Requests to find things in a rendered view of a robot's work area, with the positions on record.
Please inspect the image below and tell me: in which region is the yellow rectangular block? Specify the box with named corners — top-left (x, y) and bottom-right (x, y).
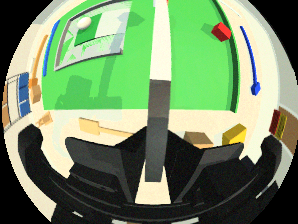
top-left (222, 123), bottom-right (246, 145)

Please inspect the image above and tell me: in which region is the orange mallet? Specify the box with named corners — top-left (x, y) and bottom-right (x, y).
top-left (28, 35), bottom-right (48, 89)

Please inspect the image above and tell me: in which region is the red block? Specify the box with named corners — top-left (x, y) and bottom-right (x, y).
top-left (210, 22), bottom-right (231, 41)

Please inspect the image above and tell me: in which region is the green flat mat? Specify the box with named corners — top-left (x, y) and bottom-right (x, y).
top-left (41, 0), bottom-right (233, 111)

